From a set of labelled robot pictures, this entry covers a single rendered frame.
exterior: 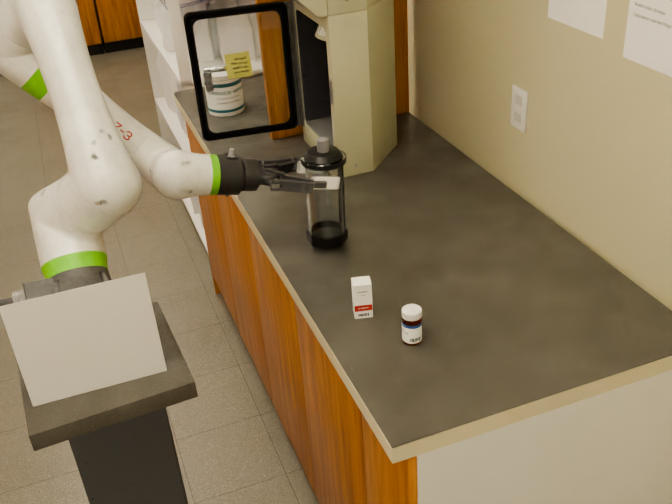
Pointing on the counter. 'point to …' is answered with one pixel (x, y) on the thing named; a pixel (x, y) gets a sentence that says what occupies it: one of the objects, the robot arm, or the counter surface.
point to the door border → (284, 60)
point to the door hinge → (296, 62)
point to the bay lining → (313, 69)
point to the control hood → (315, 7)
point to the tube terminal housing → (360, 80)
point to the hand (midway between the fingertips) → (322, 174)
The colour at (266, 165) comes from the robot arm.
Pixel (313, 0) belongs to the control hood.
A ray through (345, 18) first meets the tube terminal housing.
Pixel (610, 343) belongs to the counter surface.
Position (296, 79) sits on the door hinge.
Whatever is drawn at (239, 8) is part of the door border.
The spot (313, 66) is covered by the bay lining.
